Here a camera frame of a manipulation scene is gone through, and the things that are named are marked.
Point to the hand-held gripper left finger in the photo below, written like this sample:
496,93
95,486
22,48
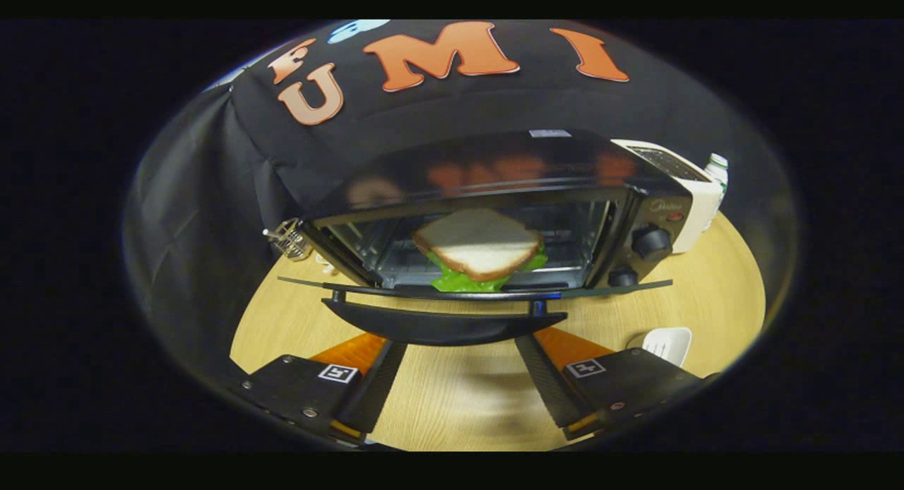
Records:
378,391

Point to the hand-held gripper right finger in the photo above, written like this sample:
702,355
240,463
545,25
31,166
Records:
544,384

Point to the toast and lettuce sandwich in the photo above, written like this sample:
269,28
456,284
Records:
480,243

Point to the black toaster oven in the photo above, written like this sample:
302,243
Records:
494,165

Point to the white pop-up toaster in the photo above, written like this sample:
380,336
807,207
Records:
696,200

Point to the white rectangular plate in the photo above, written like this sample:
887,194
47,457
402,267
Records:
671,345

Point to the black backdrop cloth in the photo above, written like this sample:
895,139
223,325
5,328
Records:
212,193

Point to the white green-label drink bottle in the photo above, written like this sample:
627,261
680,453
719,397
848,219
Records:
717,169

